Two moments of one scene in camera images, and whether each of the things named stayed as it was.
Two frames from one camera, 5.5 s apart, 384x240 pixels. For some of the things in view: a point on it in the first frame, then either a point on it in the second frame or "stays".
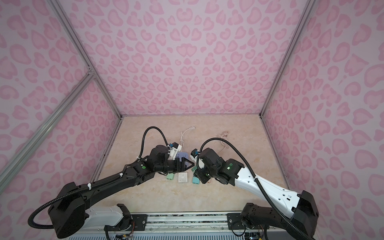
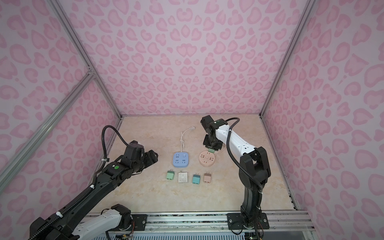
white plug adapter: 182,177 stays
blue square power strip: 181,154 stays
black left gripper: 184,168 to 149,157
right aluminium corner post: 288,52 stays
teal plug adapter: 195,180 stays
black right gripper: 199,169 to 211,144
